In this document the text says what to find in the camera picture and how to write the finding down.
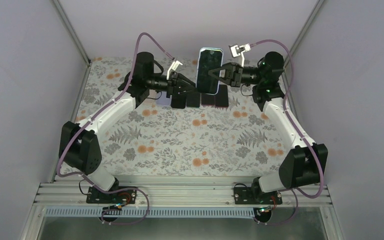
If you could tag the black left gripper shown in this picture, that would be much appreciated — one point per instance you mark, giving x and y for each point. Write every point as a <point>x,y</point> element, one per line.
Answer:
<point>173,86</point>

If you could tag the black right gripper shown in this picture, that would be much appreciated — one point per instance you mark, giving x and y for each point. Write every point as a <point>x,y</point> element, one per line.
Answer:
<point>232,74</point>

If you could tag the dark teal smartphone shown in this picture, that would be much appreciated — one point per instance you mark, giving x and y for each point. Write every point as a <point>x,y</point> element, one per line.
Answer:
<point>193,100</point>

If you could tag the black phone case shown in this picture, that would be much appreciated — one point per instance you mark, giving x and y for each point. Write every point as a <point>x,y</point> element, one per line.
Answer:
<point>178,102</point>

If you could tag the black screen blue smartphone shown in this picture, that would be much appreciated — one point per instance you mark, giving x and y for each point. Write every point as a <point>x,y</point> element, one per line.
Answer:
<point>208,71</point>

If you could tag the magenta smartphone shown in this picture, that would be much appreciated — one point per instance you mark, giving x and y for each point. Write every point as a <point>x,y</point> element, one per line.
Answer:
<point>207,99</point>

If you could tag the pink smartphone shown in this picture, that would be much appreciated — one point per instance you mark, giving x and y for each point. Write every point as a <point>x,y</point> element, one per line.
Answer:
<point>221,99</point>

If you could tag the lilac phone case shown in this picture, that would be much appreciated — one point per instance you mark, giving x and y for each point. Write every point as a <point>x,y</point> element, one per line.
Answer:
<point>164,99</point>

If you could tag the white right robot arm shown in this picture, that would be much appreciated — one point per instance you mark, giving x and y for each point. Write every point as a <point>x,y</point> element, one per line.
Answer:
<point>306,160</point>

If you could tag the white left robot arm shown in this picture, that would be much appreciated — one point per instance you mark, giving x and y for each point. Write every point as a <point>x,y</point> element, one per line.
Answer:
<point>79,149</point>

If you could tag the floral patterned table mat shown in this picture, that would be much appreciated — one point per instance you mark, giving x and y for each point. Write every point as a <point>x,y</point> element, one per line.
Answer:
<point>158,140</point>

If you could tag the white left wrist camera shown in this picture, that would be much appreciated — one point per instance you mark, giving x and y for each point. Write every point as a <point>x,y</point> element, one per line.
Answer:
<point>174,65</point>

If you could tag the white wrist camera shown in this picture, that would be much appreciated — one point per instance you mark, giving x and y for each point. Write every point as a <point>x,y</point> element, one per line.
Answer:
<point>174,65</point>
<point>237,51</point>

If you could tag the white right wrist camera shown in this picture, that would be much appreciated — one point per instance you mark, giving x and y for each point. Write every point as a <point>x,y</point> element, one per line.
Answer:
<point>237,51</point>

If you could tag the aluminium corner frame post right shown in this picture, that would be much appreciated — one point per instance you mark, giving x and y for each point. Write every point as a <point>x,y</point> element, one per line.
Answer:
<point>307,25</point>

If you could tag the aluminium corner frame post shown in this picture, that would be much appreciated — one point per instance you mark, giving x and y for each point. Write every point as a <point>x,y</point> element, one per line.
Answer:
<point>307,25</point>
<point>71,31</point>

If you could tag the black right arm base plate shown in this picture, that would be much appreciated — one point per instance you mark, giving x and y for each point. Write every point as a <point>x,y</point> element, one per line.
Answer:
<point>248,196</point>

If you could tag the aluminium corner frame post left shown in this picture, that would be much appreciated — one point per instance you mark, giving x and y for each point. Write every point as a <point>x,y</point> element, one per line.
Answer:
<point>71,31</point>

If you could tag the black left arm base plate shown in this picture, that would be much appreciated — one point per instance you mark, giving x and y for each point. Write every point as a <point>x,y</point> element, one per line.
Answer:
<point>94,196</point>

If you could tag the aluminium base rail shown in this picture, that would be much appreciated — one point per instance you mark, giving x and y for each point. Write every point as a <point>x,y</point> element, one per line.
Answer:
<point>162,191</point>

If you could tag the slotted grey cable duct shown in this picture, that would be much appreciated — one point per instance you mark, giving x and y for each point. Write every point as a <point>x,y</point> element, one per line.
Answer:
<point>153,212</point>

